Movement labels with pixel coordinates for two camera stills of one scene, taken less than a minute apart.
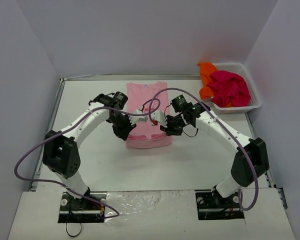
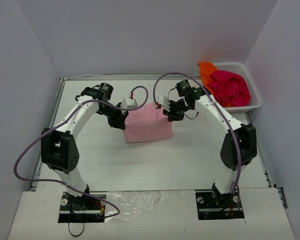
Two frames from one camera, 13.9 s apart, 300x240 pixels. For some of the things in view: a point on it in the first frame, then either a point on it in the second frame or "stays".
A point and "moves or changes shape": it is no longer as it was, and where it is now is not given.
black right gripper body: x=172 y=126 to x=173 y=114
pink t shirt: x=150 y=97 moves or changes shape
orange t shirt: x=206 y=69 stays
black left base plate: x=84 y=210 stays
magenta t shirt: x=229 y=89 stays
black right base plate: x=212 y=205 stays
